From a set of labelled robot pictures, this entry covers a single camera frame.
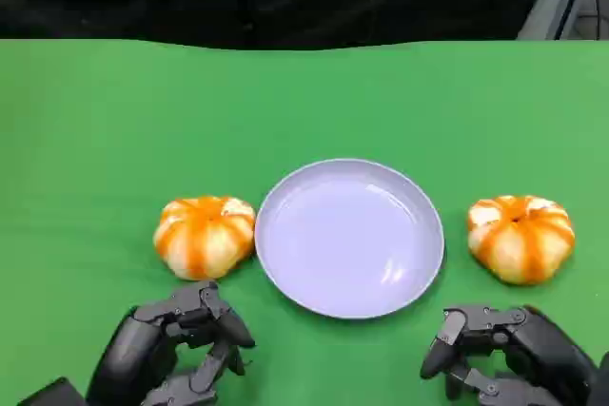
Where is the green table cloth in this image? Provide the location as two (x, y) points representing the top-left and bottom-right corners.
(0, 37), (609, 406)

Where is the orange white toy bread roll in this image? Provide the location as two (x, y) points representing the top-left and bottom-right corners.
(152, 195), (257, 282)
(466, 194), (577, 286)

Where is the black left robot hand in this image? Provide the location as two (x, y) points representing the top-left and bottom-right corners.
(85, 280), (256, 406)

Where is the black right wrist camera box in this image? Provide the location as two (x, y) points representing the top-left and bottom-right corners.
(586, 351), (609, 406)

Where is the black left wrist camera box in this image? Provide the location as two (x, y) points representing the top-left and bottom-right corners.
(16, 376), (89, 406)

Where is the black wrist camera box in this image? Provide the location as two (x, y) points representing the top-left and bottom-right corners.
(16, 376), (89, 406)
(586, 351), (609, 406)

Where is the lilac plate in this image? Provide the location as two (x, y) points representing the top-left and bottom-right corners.
(253, 157), (447, 320)

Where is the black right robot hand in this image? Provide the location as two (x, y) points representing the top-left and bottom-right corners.
(419, 304), (600, 406)

